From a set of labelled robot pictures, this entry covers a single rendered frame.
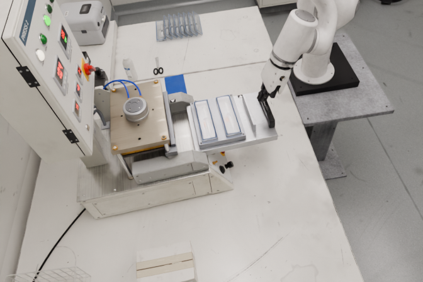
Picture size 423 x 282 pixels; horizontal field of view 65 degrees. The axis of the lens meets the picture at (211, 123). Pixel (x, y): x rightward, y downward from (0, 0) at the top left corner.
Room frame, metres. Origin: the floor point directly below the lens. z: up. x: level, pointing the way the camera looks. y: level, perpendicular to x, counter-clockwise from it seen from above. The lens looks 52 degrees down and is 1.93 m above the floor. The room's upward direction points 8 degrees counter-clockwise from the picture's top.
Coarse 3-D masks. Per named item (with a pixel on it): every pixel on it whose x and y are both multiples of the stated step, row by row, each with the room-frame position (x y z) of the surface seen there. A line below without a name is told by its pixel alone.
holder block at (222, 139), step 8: (232, 96) 0.84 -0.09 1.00; (192, 104) 0.83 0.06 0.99; (216, 104) 0.81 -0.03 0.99; (192, 112) 0.79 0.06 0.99; (216, 112) 0.78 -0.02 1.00; (216, 120) 0.74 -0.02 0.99; (240, 120) 0.73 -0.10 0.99; (216, 128) 0.70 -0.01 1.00; (200, 136) 0.68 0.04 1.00; (224, 136) 0.67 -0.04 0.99; (232, 136) 0.66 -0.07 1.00; (240, 136) 0.66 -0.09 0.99; (200, 144) 0.65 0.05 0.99; (208, 144) 0.65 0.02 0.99; (216, 144) 0.65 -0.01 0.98
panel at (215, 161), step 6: (210, 156) 0.65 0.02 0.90; (216, 156) 0.68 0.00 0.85; (222, 156) 0.71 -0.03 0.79; (210, 162) 0.62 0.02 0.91; (216, 162) 0.62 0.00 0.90; (222, 162) 0.68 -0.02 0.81; (216, 168) 0.61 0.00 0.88; (228, 168) 0.67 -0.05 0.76; (222, 174) 0.61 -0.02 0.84; (228, 174) 0.64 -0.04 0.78; (228, 180) 0.60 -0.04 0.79
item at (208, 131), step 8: (200, 104) 0.82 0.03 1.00; (208, 104) 0.81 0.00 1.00; (200, 112) 0.78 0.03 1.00; (208, 112) 0.78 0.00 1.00; (200, 120) 0.74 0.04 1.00; (208, 120) 0.74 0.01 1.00; (200, 128) 0.71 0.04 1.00; (208, 128) 0.70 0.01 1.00; (208, 136) 0.67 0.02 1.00; (216, 136) 0.66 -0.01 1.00
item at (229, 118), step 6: (222, 96) 0.84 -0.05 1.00; (228, 96) 0.84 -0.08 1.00; (222, 102) 0.81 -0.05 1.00; (228, 102) 0.81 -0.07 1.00; (222, 108) 0.78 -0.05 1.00; (228, 108) 0.78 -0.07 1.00; (222, 114) 0.76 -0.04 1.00; (228, 114) 0.75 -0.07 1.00; (234, 114) 0.75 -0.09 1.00; (222, 120) 0.73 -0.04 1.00; (228, 120) 0.73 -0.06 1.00; (234, 120) 0.72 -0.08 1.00; (228, 126) 0.70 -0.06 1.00; (234, 126) 0.70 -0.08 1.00; (228, 132) 0.67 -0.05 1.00; (234, 132) 0.67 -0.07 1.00
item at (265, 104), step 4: (264, 104) 0.77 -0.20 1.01; (268, 104) 0.77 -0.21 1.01; (264, 108) 0.76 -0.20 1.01; (268, 108) 0.75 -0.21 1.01; (268, 112) 0.73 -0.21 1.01; (268, 116) 0.72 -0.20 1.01; (272, 116) 0.71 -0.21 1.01; (268, 120) 0.71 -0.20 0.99; (272, 120) 0.70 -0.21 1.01; (272, 124) 0.69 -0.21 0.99
